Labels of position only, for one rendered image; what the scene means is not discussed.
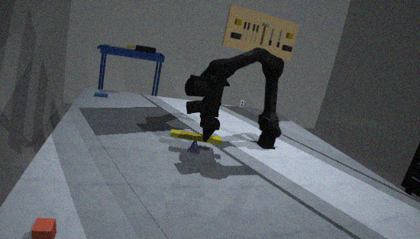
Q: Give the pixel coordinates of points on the red block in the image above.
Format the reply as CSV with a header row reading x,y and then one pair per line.
x,y
44,228

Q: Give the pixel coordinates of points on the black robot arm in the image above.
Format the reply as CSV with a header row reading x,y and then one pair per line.
x,y
212,81

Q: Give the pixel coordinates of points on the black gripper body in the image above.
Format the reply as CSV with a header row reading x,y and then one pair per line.
x,y
208,120

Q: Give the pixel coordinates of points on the yellow bar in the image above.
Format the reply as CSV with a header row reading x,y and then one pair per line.
x,y
194,136

